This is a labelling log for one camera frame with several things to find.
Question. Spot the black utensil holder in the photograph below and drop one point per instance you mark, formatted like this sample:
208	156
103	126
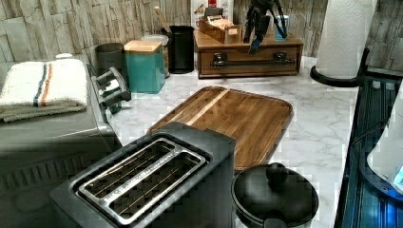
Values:
180	49

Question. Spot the black dish rack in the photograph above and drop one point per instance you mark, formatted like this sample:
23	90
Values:
363	201

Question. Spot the paper towel roll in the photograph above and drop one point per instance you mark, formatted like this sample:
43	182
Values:
343	38

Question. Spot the teal canister with wooden lid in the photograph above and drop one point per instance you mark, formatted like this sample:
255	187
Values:
145	66

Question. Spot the white plate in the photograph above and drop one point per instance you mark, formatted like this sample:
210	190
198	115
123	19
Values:
386	158

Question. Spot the blue cup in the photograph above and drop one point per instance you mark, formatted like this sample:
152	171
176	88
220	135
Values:
282	26

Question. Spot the wooden drawer box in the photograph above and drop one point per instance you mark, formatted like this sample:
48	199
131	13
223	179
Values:
206	47

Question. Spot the wooden spoon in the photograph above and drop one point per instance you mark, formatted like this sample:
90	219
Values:
162	19

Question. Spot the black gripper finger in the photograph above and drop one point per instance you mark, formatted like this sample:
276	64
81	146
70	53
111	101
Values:
254	46

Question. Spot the striped white folded towel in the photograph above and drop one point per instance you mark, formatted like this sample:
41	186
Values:
35	89

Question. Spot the grey canister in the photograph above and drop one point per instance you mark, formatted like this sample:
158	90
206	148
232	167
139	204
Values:
110	55

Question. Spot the wooden tray with packets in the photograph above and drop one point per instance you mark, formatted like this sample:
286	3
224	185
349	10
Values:
221	29

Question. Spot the black drawer handle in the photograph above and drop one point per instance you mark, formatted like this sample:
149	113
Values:
221	60

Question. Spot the black pot with lid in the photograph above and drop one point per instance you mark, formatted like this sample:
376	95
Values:
273	196

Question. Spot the wooden cutting board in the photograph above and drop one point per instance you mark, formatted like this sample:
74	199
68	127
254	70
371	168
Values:
256	122

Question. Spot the grey toaster oven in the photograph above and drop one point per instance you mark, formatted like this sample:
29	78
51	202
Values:
38	154

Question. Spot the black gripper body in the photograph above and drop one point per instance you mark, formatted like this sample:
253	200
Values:
257	19

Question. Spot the black two-slot toaster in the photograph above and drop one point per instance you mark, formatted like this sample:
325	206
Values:
175	177

